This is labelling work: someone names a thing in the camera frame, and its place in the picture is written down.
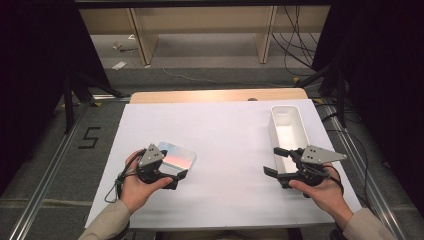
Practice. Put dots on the white paper scrap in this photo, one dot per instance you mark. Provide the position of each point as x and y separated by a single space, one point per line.
119 65

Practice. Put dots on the white plastic bin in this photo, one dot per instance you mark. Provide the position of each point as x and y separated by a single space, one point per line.
288 130

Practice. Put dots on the person's left hand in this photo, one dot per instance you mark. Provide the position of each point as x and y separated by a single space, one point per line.
133 190

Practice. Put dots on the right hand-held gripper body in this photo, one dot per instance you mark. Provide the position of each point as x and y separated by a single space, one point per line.
315 155

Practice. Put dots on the yellow tape piece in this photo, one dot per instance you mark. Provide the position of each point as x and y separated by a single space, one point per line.
96 104
318 100

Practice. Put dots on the person's right hand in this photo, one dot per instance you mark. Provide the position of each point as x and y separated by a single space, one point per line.
323 196

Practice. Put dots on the white board mat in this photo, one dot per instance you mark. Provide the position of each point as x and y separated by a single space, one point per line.
226 150

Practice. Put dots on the iridescent phone case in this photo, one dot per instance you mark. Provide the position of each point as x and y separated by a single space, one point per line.
178 157

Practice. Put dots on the small dark round object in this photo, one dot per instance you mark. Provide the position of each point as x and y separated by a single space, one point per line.
252 99

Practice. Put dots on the aluminium floor rail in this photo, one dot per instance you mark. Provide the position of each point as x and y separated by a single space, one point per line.
46 180
363 170

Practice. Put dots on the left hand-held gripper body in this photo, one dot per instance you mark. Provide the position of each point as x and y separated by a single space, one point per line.
150 156

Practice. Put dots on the black metal stand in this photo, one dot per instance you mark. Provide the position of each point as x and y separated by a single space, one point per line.
69 106
340 100

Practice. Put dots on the dark curtain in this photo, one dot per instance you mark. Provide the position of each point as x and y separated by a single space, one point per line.
33 66
383 66

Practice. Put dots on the light wooden desk frame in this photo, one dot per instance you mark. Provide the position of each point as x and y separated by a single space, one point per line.
203 20

